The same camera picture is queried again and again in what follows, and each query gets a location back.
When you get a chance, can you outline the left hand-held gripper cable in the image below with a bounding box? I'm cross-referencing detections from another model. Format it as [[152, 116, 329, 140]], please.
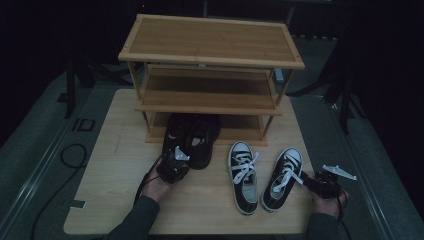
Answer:
[[133, 155, 164, 208]]

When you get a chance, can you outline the right hand-held gripper cable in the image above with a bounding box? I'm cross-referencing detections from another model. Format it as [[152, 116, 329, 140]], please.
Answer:
[[334, 191, 353, 240]]

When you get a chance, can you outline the black white canvas sneaker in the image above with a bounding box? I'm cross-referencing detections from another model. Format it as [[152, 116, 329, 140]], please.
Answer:
[[260, 147, 305, 213], [227, 140, 261, 216]]

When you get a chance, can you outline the wooden three-tier shoe rack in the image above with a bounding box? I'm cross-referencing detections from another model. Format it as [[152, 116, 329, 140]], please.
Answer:
[[118, 13, 306, 147]]

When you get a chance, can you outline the person's left hand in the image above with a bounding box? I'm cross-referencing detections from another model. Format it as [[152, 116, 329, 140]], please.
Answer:
[[141, 167, 175, 203]]

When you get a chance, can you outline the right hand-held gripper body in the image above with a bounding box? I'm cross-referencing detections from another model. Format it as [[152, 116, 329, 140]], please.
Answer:
[[312, 164, 357, 200]]

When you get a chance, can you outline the person's right hand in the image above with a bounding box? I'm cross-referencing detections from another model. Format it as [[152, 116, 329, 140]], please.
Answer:
[[311, 187, 350, 220]]

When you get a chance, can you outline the hand-held gripper cable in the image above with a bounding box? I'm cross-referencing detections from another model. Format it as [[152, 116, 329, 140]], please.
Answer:
[[133, 155, 164, 208], [334, 191, 353, 240]]

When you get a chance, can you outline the black metal stand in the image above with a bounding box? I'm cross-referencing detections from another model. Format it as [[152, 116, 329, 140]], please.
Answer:
[[321, 78, 368, 135], [57, 58, 78, 120]]

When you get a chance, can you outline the black leather shoe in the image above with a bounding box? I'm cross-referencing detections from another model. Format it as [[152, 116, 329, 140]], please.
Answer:
[[161, 113, 195, 158], [186, 113, 222, 171]]

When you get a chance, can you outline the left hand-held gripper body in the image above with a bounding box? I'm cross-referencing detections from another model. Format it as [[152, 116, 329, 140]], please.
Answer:
[[156, 145, 191, 185]]

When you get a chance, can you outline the black floor cable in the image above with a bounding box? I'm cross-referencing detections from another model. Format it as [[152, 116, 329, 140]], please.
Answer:
[[30, 143, 88, 240]]

